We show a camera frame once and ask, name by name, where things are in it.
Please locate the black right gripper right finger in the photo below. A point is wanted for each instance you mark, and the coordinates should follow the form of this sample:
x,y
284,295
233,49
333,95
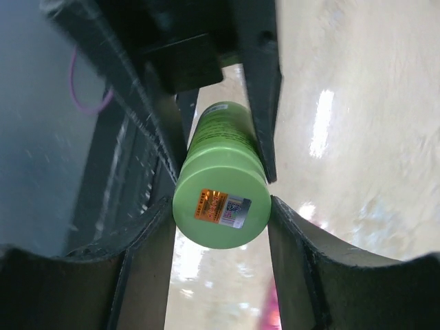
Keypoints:
x,y
323,282

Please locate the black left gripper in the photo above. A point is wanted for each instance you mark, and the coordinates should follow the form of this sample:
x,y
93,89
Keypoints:
x,y
185,45

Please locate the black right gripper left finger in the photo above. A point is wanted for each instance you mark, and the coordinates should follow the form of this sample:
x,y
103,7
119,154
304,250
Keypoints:
x,y
121,283

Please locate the pink weekly pill organizer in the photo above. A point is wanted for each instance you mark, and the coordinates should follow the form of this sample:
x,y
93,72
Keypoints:
x,y
271,319

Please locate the green pill bottle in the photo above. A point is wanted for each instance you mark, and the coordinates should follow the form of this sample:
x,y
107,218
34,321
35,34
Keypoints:
x,y
221,199

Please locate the black mounting base plate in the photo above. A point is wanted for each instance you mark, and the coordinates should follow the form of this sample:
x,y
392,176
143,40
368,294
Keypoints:
x,y
116,185

